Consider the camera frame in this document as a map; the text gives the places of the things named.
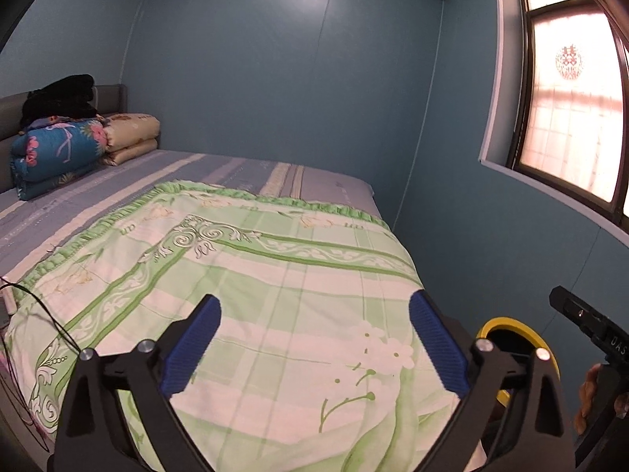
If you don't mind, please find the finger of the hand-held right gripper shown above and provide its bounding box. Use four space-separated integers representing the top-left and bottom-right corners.
549 285 611 339

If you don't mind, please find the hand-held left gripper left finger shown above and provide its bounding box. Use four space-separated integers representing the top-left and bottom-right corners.
53 293 222 472

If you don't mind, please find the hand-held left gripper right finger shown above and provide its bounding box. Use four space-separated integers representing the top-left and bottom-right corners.
409 289 575 472

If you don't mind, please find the yellow rimmed trash bin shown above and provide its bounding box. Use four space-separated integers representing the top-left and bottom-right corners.
475 317 561 407

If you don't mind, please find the person's right hand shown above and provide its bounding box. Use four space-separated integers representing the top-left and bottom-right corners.
573 363 603 436

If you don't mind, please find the green patterned blanket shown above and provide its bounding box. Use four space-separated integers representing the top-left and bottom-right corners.
4 182 492 472

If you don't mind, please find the brown framed window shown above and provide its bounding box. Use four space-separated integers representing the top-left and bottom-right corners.
478 0 629 230

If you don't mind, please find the beige folded quilt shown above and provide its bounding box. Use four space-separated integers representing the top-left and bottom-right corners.
100 112 162 167

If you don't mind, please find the blue floral folded quilt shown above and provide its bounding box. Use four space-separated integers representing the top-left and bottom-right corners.
10 116 110 202

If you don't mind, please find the red paper window decal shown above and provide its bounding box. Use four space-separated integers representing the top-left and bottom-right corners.
555 43 586 80

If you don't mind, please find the black clothes pile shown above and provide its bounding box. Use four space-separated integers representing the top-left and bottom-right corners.
20 74 99 131

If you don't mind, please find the grey padded headboard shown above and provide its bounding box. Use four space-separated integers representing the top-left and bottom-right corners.
0 83 129 194

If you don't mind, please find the black cable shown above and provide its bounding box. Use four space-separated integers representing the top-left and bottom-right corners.
0 280 82 356

